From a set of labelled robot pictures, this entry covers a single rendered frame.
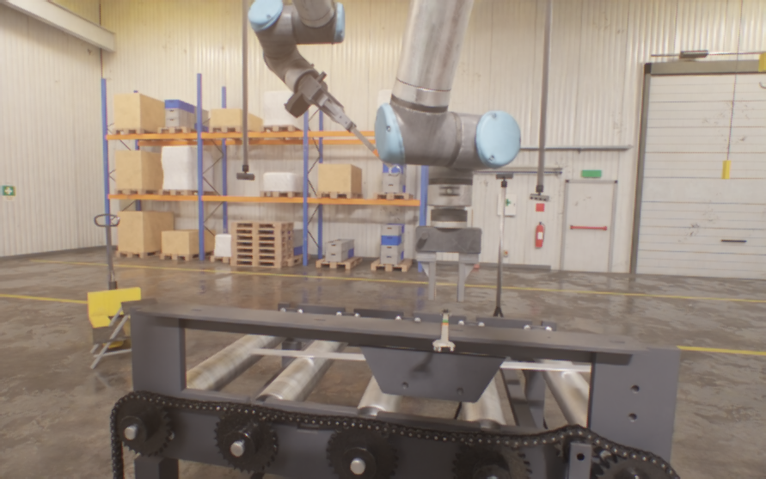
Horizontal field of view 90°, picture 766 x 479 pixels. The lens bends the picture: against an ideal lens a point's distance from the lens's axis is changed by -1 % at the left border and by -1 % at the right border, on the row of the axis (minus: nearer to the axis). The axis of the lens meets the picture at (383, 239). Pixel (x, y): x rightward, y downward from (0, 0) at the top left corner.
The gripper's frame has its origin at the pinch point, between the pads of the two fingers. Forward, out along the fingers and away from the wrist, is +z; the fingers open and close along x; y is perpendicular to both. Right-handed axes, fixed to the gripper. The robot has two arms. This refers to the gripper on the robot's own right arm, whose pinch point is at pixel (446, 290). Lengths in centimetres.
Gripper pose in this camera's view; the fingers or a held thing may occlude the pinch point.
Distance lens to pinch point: 82.2
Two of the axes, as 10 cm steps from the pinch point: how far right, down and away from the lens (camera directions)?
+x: 9.8, 0.4, -1.7
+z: -0.2, 10.0, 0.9
